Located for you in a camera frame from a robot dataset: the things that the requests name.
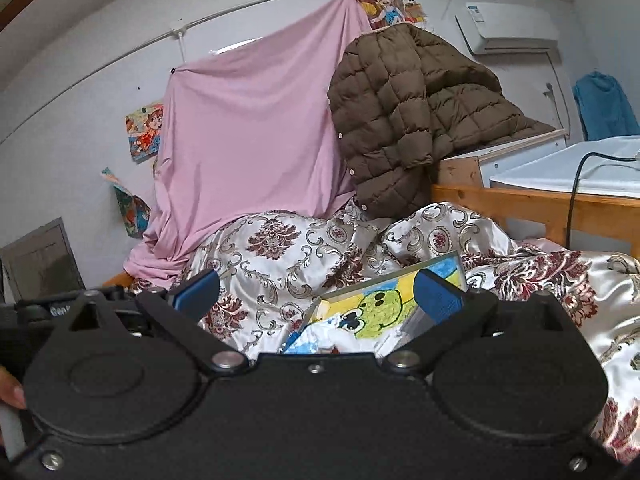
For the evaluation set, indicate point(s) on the white wooden box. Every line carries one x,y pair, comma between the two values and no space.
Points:
460,170

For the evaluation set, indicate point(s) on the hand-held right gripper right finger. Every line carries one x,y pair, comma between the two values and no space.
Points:
439,300

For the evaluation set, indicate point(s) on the cartoon figures wall poster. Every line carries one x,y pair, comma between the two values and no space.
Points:
390,0

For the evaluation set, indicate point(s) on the floral satin blanket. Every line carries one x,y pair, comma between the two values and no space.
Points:
280,270

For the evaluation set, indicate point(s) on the wooden bed frame rail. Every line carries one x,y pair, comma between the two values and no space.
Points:
525,207

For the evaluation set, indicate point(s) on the cartoon girl wall poster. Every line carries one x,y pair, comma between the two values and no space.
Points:
145,130

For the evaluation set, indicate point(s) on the pink bed sheet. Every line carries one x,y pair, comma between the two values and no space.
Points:
240,135

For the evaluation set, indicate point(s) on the blue towel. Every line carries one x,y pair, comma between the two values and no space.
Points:
605,105

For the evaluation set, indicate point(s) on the folded colourful wall poster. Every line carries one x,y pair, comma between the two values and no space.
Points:
130,205

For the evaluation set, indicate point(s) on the person's left hand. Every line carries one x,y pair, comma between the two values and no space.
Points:
10,390

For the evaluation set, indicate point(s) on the white air conditioner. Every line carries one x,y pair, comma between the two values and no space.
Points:
510,25

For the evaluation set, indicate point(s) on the colourful printed white cloth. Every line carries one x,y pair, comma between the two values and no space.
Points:
325,335

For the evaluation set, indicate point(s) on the brown quilted jacket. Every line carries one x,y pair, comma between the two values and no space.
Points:
390,110

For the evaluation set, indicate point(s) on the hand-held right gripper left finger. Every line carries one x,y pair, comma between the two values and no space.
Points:
195,291

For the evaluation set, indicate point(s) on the grey tray with colourful drawing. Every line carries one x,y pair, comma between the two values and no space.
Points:
385,305

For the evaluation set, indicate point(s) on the grey framed board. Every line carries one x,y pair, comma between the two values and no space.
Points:
42,260

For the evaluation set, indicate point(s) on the white door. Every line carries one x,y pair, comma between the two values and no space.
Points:
530,95

